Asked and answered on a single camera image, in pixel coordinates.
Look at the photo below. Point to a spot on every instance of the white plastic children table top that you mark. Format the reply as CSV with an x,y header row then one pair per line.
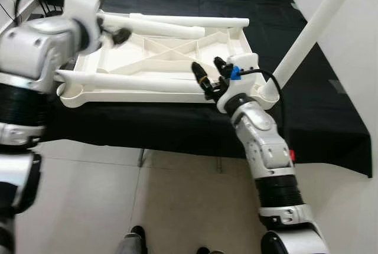
x,y
165,59

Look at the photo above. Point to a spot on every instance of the black tablecloth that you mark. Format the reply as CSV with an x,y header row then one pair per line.
x,y
177,130

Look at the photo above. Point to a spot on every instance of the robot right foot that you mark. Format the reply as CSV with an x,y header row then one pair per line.
x,y
207,251

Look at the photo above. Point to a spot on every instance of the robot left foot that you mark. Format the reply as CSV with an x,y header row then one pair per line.
x,y
133,242

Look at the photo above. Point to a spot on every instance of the yellow rubber band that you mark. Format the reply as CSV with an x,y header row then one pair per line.
x,y
202,80

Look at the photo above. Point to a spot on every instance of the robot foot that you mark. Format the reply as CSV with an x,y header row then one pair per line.
x,y
207,251
133,242

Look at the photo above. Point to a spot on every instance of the clear tape piece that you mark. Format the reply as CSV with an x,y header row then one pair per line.
x,y
338,85

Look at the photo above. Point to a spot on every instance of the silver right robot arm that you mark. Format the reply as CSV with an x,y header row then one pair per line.
x,y
266,147

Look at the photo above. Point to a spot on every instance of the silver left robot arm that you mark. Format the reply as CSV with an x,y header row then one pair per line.
x,y
35,47

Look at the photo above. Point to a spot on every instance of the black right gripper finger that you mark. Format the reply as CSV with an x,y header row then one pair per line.
x,y
202,78
221,66

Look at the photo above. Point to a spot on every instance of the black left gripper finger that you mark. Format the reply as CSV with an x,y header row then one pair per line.
x,y
121,35

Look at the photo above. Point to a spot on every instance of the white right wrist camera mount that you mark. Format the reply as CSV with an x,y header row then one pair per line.
x,y
245,64

